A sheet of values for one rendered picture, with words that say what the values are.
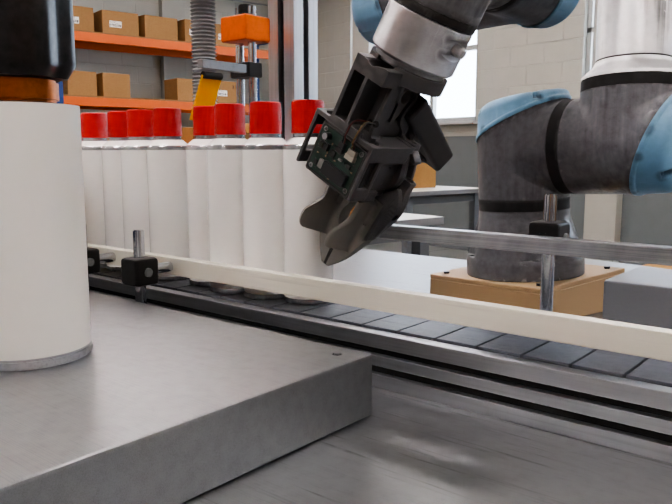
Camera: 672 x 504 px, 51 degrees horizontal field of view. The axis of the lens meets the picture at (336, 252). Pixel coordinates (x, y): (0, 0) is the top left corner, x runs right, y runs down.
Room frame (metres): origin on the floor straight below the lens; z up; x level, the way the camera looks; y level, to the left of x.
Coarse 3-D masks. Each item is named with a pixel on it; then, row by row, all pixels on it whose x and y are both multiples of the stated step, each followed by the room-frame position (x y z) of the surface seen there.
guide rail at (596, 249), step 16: (416, 240) 0.68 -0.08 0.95; (432, 240) 0.67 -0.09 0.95; (448, 240) 0.65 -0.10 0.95; (464, 240) 0.64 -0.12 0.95; (480, 240) 0.63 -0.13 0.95; (496, 240) 0.62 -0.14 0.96; (512, 240) 0.61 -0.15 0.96; (528, 240) 0.60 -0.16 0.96; (544, 240) 0.59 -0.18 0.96; (560, 240) 0.59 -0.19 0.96; (576, 240) 0.58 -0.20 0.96; (592, 240) 0.58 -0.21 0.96; (576, 256) 0.58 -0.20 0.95; (592, 256) 0.57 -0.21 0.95; (608, 256) 0.56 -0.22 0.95; (624, 256) 0.55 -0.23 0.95; (640, 256) 0.54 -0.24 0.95; (656, 256) 0.54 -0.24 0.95
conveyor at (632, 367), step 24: (168, 288) 0.80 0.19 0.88; (192, 288) 0.79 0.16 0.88; (288, 312) 0.68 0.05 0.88; (312, 312) 0.67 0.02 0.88; (336, 312) 0.67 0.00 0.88; (360, 312) 0.67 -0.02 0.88; (384, 312) 0.67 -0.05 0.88; (432, 336) 0.58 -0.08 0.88; (456, 336) 0.58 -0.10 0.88; (480, 336) 0.58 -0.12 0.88; (504, 336) 0.58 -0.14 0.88; (552, 360) 0.51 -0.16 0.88; (576, 360) 0.51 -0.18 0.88; (600, 360) 0.51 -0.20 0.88; (624, 360) 0.51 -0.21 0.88; (648, 360) 0.51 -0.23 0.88
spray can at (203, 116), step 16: (208, 112) 0.81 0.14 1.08; (208, 128) 0.81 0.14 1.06; (192, 144) 0.81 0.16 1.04; (192, 160) 0.81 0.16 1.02; (192, 176) 0.81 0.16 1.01; (192, 192) 0.81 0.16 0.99; (192, 208) 0.81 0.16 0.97; (192, 224) 0.81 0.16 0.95; (208, 224) 0.80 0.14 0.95; (192, 240) 0.81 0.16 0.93; (208, 240) 0.80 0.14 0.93; (192, 256) 0.81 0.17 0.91; (208, 256) 0.80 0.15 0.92
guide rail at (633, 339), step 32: (128, 256) 0.85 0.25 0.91; (160, 256) 0.81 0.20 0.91; (256, 288) 0.71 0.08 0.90; (288, 288) 0.68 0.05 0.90; (320, 288) 0.65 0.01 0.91; (352, 288) 0.63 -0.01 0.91; (384, 288) 0.61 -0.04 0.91; (448, 320) 0.57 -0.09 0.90; (480, 320) 0.55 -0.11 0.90; (512, 320) 0.53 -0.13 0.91; (544, 320) 0.51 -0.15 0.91; (576, 320) 0.50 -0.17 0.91; (608, 320) 0.49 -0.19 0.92; (640, 352) 0.47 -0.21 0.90
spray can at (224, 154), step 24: (216, 120) 0.78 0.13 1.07; (240, 120) 0.78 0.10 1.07; (216, 144) 0.77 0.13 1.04; (240, 144) 0.77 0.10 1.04; (216, 168) 0.76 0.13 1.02; (240, 168) 0.76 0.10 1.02; (216, 192) 0.76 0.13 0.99; (240, 192) 0.76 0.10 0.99; (216, 216) 0.76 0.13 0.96; (240, 216) 0.76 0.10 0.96; (216, 240) 0.77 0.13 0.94; (240, 240) 0.76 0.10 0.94; (240, 264) 0.76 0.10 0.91; (216, 288) 0.77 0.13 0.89; (240, 288) 0.76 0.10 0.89
